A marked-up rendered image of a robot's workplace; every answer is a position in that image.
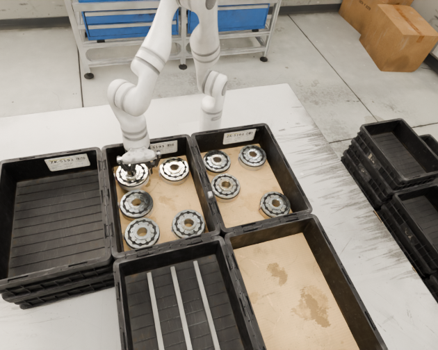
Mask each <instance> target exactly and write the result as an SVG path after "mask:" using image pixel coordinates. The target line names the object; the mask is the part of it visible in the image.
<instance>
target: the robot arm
mask: <svg viewBox="0 0 438 350"><path fill-rule="evenodd" d="M180 6H182V7H184V8H187V9H189V10H191V11H193V12H194V13H196V14H197V16H198V18H199V21H200V23H199V24H198V25H197V26H196V27H195V29H194V30H193V32H192V33H191V36H190V48H191V51H192V55H193V59H194V62H195V69H196V76H197V87H198V90H199V91H200V92H201V93H203V94H206V95H208V96H205V97H204V98H203V99H202V101H201V108H200V129H199V132H201V131H210V130H216V129H220V124H221V119H222V109H223V105H224V102H225V95H226V91H227V86H228V78H227V76H226V75H224V74H221V73H218V72H215V71H213V70H210V69H209V68H210V67H212V66H213V65H215V63H216V62H217V61H218V59H219V57H220V40H219V35H218V0H161V2H160V4H159V7H158V10H157V12H156V15H155V18H154V21H153V23H152V26H151V28H150V30H149V33H148V34H147V37H146V38H145V40H144V42H143V43H142V45H141V47H140V48H139V50H138V52H137V54H136V56H135V57H134V59H133V61H132V63H131V70H132V72H133V73H134V74H135V75H137V76H138V85H137V86H136V85H134V84H132V83H130V82H128V81H126V80H124V79H116V80H114V81H112V82H111V84H110V85H109V87H108V90H107V98H108V103H109V105H110V107H111V109H112V111H113V113H114V115H115V116H116V118H117V120H118V121H119V123H120V128H121V132H122V141H123V145H124V150H125V154H124V155H123V156H122V157H120V156H117V163H118V165H119V166H120V167H121V168H122V169H123V170H124V171H125V172H128V171H130V172H131V175H132V176H133V175H135V174H136V171H135V168H136V165H139V164H145V165H146V167H147V168H148V172H149V176H151V174H153V171H152V168H153V167H158V165H159V162H160V159H161V151H160V150H157V151H156V152H155V151H152V150H151V147H150V142H149V133H148V131H147V122H146V119H145V116H144V113H145V112H146V111H147V109H148V108H149V105H150V103H151V100H152V95H153V91H154V87H155V85H156V80H157V78H158V76H159V74H160V73H161V71H162V69H163V67H164V66H165V64H166V62H167V61H168V58H169V56H170V52H171V48H172V19H173V17H174V14H175V12H176V11H177V9H178V7H180ZM152 160H153V162H150V161H152ZM128 164H130V165H128Z"/></svg>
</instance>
